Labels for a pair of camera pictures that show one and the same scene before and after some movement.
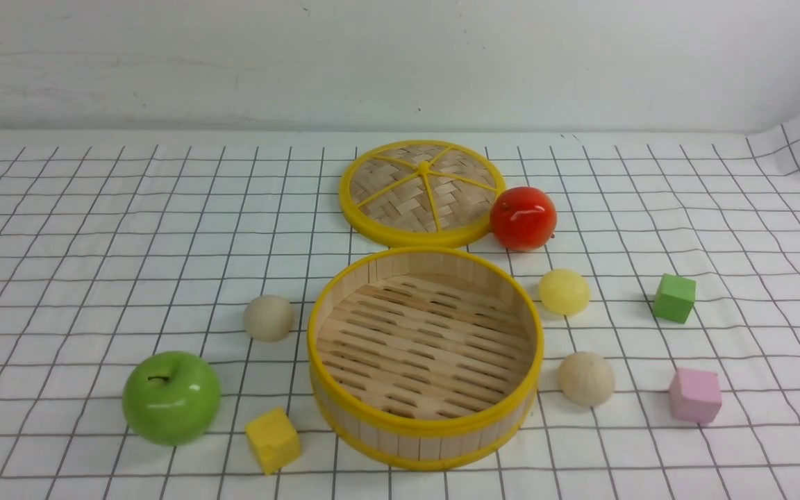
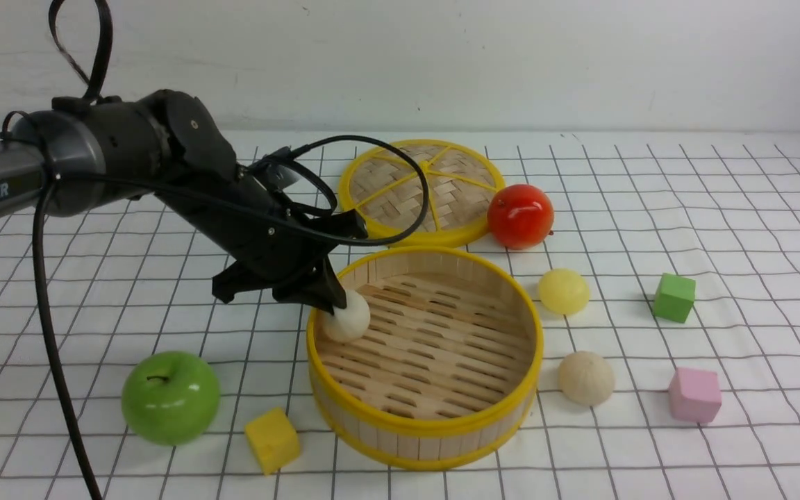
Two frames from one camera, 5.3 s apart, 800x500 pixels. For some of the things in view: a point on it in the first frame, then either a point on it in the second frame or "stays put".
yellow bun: [564, 292] stays put
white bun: [585, 378] stays put
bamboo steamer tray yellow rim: [424, 358] stays put
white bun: [268, 318] to [348, 324]
